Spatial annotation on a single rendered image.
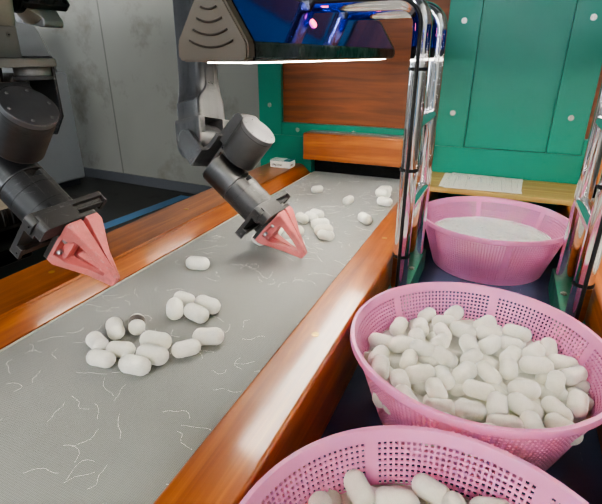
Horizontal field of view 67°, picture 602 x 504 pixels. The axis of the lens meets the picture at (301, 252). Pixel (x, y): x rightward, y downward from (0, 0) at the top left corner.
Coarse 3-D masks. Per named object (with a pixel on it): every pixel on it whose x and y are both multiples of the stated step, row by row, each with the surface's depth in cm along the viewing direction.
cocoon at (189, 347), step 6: (180, 342) 50; (186, 342) 50; (192, 342) 50; (198, 342) 51; (174, 348) 50; (180, 348) 50; (186, 348) 50; (192, 348) 50; (198, 348) 50; (174, 354) 50; (180, 354) 50; (186, 354) 50; (192, 354) 50
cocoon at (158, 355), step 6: (138, 348) 49; (144, 348) 49; (150, 348) 49; (156, 348) 49; (162, 348) 49; (138, 354) 49; (144, 354) 48; (150, 354) 48; (156, 354) 48; (162, 354) 48; (168, 354) 49; (150, 360) 48; (156, 360) 48; (162, 360) 48
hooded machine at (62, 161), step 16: (32, 32) 358; (32, 48) 357; (64, 80) 372; (64, 96) 375; (64, 112) 377; (64, 128) 380; (64, 144) 382; (48, 160) 372; (64, 160) 385; (80, 160) 399; (64, 176) 388; (80, 176) 402
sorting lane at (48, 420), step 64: (320, 192) 112; (256, 256) 76; (320, 256) 76; (64, 320) 58; (256, 320) 58; (0, 384) 46; (64, 384) 46; (128, 384) 46; (192, 384) 46; (0, 448) 39; (64, 448) 39; (128, 448) 39; (192, 448) 39
